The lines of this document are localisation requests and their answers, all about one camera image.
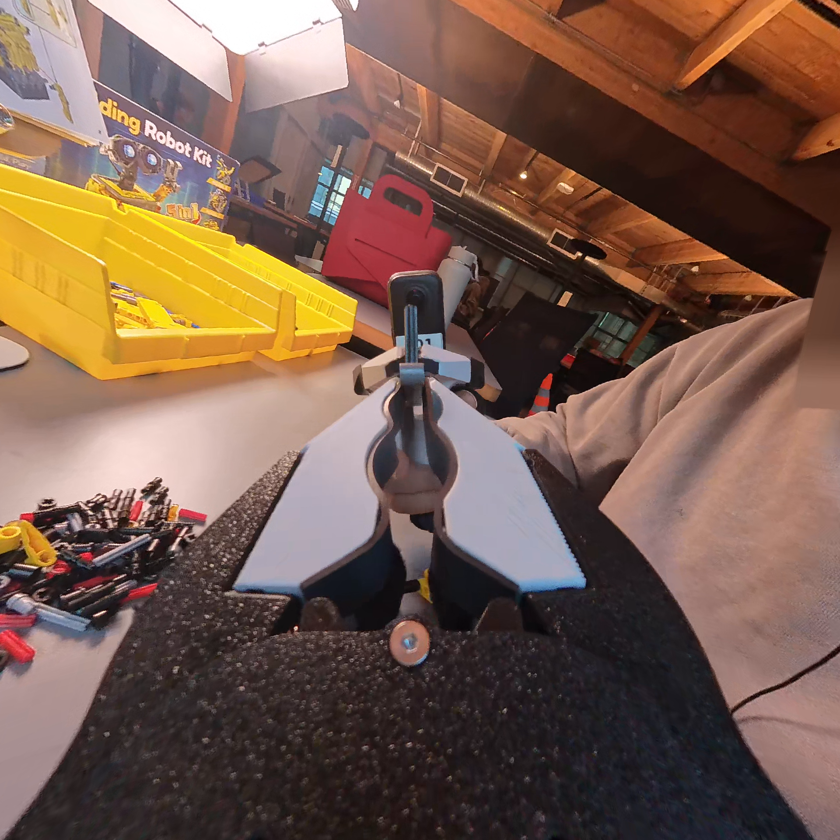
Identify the adjacent grey table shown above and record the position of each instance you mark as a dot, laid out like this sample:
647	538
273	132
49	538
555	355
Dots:
374	321

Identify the person's beige sweatshirt torso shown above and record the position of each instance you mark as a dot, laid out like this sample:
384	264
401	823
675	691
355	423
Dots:
754	590

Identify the person's right forearm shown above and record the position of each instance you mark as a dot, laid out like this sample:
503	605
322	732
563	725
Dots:
656	394

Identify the black office chair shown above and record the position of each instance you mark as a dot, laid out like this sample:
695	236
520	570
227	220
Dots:
538	348

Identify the grey connector with blue pin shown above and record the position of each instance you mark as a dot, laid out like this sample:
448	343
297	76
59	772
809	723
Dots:
413	394

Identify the heap of yellow building pieces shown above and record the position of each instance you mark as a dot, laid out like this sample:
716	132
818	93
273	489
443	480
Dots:
151	312

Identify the metal air duct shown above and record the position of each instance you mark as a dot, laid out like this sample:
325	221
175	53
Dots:
499	203

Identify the small yellow connector piece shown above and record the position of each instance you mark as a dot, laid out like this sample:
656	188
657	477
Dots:
425	586

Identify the red bag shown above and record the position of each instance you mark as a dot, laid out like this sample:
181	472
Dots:
374	249

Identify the studio light panel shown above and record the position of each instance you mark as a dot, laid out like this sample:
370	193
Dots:
262	26

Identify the pile of small building pieces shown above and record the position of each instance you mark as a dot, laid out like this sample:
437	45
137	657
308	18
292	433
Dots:
98	558

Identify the robot kit box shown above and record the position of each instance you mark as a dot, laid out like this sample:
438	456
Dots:
164	151

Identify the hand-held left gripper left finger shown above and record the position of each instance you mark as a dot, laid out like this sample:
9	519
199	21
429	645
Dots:
315	512

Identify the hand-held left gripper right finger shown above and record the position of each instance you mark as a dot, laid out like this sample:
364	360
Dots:
505	512

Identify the orange traffic cone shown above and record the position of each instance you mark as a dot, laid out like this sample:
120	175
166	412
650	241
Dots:
543	397

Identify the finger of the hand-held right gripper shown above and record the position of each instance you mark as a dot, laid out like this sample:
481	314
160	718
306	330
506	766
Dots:
380	374
453	371

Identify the yellow storage bin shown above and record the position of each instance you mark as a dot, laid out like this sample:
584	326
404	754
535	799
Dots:
315	321
164	354

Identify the white water bottle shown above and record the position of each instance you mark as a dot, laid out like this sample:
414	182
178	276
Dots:
456	275

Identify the brown bag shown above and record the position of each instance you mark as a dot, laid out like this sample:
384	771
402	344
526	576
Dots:
480	295

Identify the person's right hand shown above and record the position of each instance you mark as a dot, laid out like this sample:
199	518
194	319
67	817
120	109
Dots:
413	492

